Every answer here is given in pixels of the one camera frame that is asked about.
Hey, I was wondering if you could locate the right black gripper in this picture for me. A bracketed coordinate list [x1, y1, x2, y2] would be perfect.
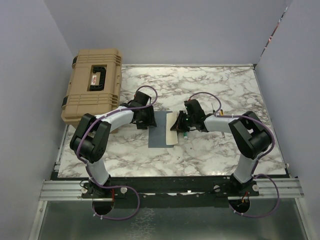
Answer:
[170, 110, 196, 133]

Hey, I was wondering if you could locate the tan plastic tool case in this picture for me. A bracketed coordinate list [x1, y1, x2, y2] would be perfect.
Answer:
[61, 48, 122, 128]

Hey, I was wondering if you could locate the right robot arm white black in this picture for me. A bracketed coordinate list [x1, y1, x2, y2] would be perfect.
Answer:
[170, 99, 275, 196]

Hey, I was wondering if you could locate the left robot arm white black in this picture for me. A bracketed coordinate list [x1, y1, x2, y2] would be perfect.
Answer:
[69, 91, 157, 198]

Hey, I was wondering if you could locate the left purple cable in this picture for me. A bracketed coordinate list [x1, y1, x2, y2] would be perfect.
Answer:
[76, 85, 158, 221]

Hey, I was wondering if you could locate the tan letter paper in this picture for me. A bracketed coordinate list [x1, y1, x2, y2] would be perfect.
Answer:
[165, 111, 178, 146]

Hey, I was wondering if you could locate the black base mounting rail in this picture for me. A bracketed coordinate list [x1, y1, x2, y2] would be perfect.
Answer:
[49, 171, 261, 210]

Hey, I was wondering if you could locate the purple cable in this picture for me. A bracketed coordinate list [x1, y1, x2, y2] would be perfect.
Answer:
[76, 85, 158, 221]
[187, 91, 280, 219]

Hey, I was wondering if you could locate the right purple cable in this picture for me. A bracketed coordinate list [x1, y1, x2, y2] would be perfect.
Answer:
[187, 91, 280, 219]

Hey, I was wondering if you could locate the grey paper envelope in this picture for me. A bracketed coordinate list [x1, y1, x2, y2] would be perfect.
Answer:
[148, 111, 174, 149]

